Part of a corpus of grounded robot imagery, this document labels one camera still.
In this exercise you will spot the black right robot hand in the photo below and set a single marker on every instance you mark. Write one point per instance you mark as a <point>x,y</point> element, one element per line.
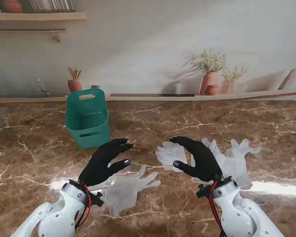
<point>204,163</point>

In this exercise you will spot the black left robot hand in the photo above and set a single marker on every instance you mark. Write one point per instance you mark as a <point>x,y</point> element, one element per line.
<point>101,163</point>

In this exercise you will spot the green plastic basket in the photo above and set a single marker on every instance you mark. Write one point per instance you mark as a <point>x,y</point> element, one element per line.
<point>88,118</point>

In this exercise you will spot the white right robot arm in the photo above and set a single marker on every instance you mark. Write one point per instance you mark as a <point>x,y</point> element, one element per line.
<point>236,214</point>

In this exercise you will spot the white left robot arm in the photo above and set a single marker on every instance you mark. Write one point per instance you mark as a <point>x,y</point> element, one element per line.
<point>54,217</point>

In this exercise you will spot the terracotta pot with wooden utensils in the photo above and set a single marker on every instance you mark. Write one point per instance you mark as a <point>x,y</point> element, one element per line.
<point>74,85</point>

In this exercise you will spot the row of glass jars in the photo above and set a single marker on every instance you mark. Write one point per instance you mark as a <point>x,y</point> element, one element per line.
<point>51,5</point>

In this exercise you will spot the terracotta jar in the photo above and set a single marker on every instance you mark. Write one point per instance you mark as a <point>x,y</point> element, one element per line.
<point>12,6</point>

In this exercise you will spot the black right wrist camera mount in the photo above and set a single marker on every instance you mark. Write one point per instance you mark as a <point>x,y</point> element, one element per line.
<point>203,191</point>

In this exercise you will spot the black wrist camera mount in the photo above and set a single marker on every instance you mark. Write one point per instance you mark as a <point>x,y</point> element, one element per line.
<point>203,191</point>
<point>98,200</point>

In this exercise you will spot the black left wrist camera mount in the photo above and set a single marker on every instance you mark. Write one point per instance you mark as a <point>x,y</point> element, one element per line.
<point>98,200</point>

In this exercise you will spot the metal hanging rail with hook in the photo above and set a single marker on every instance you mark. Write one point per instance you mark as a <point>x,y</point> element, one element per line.
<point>27,29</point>

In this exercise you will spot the light wooden wall shelf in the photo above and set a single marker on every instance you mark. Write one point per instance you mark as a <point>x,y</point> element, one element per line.
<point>39,16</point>

